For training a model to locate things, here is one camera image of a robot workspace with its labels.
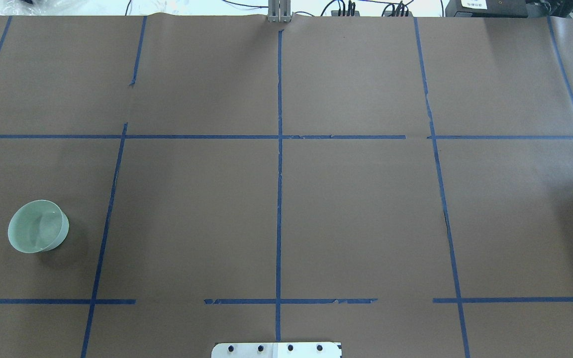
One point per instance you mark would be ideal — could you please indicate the black power strip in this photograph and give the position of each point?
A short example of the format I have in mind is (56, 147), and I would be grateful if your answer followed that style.
(345, 8)

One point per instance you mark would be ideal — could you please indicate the aluminium frame post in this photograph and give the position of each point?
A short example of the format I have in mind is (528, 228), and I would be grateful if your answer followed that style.
(279, 11)

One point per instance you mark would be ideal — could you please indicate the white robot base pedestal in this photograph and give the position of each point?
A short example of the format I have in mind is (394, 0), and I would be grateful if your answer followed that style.
(278, 350)

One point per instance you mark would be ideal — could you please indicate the black device box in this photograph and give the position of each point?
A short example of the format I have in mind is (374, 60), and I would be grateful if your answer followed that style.
(508, 8)

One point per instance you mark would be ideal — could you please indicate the mint green bowl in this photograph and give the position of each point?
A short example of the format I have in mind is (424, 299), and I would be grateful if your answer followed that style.
(38, 226)

